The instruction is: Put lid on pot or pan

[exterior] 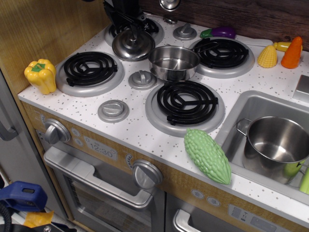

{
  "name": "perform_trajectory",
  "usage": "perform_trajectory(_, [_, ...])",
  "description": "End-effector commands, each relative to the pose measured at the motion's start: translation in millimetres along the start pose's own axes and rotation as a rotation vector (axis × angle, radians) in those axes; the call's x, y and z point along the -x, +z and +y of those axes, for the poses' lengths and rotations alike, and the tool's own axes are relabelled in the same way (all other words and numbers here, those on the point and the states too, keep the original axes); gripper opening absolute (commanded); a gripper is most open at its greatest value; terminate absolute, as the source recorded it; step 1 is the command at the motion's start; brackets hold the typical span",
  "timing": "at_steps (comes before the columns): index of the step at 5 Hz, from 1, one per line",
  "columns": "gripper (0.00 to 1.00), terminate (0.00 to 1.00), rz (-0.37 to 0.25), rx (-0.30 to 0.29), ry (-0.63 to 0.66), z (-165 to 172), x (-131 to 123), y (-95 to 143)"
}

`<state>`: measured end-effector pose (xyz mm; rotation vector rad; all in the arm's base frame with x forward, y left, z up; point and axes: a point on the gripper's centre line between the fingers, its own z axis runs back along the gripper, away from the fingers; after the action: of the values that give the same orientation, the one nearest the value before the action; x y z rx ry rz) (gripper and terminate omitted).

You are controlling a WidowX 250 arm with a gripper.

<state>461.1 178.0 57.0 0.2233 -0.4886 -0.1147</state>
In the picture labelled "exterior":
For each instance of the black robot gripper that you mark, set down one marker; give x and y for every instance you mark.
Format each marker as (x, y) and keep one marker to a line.
(125, 13)

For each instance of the round steel pot lid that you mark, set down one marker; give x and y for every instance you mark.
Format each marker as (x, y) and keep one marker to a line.
(128, 47)

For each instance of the large steel pot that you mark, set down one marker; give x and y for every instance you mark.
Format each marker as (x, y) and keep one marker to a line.
(275, 147)

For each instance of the black rear left burner coil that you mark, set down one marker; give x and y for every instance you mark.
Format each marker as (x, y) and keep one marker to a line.
(150, 27)

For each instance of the black burner coil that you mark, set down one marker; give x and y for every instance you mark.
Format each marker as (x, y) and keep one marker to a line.
(150, 27)
(186, 102)
(220, 53)
(89, 68)

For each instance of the hanging steel ladle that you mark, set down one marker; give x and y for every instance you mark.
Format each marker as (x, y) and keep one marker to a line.
(169, 5)

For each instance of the grey rear stove knob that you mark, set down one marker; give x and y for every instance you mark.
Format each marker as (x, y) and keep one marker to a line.
(185, 33)

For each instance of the grey stove knob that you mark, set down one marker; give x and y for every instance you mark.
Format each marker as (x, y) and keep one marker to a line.
(185, 33)
(142, 80)
(113, 111)

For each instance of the small steel saucepan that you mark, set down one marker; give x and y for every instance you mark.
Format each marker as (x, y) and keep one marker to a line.
(175, 63)

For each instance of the grey middle stove knob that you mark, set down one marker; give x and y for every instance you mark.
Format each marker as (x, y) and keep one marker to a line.
(142, 80)

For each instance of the black front left burner coil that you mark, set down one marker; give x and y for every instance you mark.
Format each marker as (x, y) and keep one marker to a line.
(89, 68)

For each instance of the black rear right burner coil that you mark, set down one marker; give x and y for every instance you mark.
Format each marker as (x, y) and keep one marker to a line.
(220, 53)

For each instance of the grey front stove knob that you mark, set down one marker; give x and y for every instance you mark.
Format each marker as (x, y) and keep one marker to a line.
(113, 111)

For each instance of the black front right burner coil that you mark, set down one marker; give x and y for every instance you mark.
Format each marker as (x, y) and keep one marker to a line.
(186, 102)

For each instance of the purple toy eggplant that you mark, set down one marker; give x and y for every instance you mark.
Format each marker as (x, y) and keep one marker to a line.
(223, 31)

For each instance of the yellow toy bell pepper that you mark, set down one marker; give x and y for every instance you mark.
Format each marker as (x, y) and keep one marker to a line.
(42, 75)

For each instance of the silver left oven dial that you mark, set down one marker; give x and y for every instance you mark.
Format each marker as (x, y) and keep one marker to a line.
(56, 132)

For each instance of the silver oven dial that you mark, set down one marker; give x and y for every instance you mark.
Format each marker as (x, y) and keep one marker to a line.
(146, 175)
(56, 132)

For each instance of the yellow toy corn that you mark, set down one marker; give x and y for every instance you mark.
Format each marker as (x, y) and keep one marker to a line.
(268, 57)

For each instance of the green toy bitter gourd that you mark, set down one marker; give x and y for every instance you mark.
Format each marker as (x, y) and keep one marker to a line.
(208, 156)

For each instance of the grey toy sink basin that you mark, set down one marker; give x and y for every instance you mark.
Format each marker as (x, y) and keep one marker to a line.
(253, 105)

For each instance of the silver right oven dial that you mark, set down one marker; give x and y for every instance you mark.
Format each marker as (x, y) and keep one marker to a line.
(146, 175)

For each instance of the yellow toy sausage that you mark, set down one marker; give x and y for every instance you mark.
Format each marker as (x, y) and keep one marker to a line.
(282, 46)

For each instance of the orange toy carrot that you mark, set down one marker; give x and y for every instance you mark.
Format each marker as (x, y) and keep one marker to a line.
(292, 55)

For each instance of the silver faucet base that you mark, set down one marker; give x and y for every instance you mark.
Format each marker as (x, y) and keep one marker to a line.
(301, 92)

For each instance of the blue clamp device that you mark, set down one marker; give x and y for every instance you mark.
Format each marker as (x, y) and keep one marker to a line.
(23, 196)

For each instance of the green toy vegetable in sink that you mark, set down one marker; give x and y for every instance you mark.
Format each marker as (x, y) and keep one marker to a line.
(298, 174)

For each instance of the silver oven door handle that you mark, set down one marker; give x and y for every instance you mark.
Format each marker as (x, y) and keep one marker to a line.
(84, 172)

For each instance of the grey fridge door handle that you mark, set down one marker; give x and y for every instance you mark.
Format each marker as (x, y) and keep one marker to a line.
(7, 129)

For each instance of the silver dishwasher handle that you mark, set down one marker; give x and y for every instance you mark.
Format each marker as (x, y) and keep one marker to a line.
(181, 222)

